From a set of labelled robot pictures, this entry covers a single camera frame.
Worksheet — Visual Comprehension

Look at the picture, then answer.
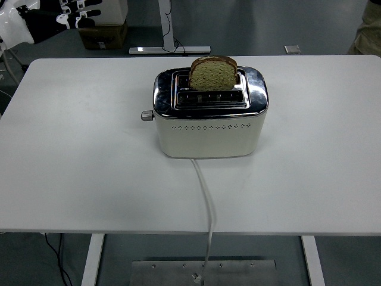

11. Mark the white T-shaped table stand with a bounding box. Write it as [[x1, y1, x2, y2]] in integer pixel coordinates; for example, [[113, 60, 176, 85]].
[[129, 0, 211, 55]]

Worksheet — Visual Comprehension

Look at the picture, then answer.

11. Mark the white table leg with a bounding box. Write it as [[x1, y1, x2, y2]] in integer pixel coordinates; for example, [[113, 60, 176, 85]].
[[300, 235, 326, 286], [80, 234, 105, 286]]

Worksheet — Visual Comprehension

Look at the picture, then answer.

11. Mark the black cable under table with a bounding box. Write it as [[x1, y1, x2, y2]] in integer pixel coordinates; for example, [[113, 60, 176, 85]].
[[43, 233, 74, 286]]

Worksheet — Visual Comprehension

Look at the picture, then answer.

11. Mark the cream chrome two-slot toaster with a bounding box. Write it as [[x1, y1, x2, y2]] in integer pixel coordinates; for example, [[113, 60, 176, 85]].
[[140, 66, 270, 159]]

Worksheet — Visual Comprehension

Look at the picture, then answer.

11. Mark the brown cardboard box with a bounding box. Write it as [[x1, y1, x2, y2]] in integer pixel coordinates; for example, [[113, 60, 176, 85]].
[[78, 21, 129, 51]]

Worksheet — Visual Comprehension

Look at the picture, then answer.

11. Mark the grey metal plate with screws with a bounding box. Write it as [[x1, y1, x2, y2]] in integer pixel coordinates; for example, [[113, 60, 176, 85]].
[[128, 260, 277, 286]]

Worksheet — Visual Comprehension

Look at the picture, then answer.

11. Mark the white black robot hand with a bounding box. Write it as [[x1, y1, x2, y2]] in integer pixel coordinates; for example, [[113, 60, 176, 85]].
[[0, 0, 102, 50]]

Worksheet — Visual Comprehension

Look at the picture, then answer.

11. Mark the white box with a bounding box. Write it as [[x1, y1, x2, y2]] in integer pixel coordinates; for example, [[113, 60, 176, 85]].
[[94, 0, 129, 26]]

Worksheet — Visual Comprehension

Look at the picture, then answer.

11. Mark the brown bread slice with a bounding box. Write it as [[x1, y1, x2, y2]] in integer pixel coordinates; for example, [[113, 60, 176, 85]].
[[188, 55, 239, 92]]

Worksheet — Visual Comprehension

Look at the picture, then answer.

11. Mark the person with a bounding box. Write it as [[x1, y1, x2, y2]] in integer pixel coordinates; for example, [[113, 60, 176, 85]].
[[347, 0, 381, 59]]

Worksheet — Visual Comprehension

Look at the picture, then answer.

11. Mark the white toaster power cord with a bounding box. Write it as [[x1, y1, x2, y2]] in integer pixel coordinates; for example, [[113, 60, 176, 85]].
[[190, 158, 217, 284]]

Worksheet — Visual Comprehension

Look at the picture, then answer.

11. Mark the black cable on stand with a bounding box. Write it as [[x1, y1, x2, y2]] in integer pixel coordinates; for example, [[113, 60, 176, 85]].
[[162, 0, 191, 57]]

